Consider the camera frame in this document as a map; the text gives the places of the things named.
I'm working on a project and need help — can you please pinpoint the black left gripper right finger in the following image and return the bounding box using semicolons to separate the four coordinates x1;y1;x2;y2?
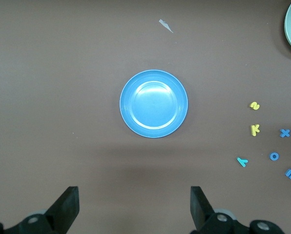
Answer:
190;186;250;234

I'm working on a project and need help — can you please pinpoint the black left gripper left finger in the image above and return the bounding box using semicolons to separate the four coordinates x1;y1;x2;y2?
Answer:
2;186;80;234

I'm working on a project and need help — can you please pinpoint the teal foam letter y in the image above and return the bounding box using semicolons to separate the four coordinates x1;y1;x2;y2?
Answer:
236;157;249;168

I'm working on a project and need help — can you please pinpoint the yellow foam letter k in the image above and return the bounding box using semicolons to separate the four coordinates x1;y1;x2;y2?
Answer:
249;124;261;137

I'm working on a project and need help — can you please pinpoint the blue plate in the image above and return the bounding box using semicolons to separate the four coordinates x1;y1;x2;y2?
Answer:
120;69;189;139

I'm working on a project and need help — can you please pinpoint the brown table cover sheet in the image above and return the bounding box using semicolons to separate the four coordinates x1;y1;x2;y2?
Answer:
0;0;291;234

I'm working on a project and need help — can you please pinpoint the small white tape scrap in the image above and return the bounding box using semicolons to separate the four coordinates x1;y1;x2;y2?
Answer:
159;19;174;34

